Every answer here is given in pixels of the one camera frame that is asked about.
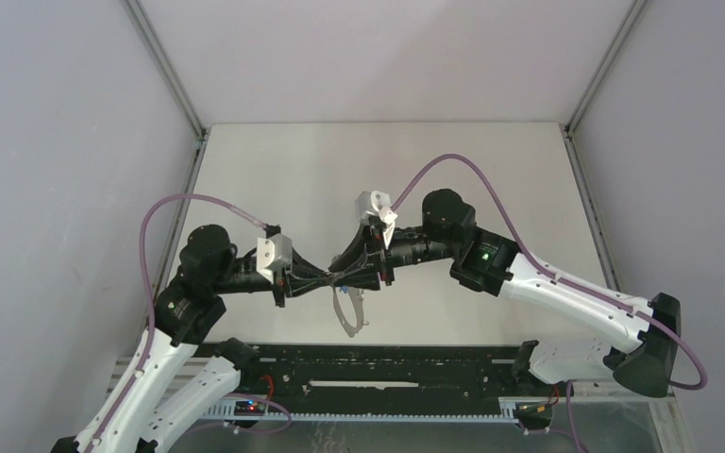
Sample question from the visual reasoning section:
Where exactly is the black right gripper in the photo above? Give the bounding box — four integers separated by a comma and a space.
329, 222, 456, 294

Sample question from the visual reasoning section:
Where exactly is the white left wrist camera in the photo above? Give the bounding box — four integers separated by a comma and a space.
256, 233, 293, 285

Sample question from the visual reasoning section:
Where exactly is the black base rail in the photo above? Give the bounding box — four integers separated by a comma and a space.
237, 344, 566, 414

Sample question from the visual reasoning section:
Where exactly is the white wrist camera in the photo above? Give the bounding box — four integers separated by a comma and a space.
256, 233, 293, 285
355, 191, 397, 249

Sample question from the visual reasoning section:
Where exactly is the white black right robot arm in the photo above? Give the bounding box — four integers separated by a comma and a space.
329, 189, 682, 398

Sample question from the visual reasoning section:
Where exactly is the aluminium frame post right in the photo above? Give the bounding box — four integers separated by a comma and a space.
564, 0, 651, 136

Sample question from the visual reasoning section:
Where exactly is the white slotted cable duct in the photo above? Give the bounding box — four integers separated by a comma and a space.
197, 398, 554, 424

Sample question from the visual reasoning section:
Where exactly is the metal oval keyring plate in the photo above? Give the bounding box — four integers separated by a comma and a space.
332, 287, 369, 338

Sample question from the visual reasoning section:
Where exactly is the aluminium frame post left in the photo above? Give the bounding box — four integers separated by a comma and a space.
122, 0, 208, 141

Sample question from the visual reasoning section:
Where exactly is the aluminium frame post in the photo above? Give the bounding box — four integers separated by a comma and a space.
122, 0, 208, 141
564, 0, 651, 136

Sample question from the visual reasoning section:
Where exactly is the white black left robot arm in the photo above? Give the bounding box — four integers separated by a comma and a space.
52, 225, 328, 452

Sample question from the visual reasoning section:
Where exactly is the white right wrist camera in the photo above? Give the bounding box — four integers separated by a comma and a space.
355, 191, 397, 249

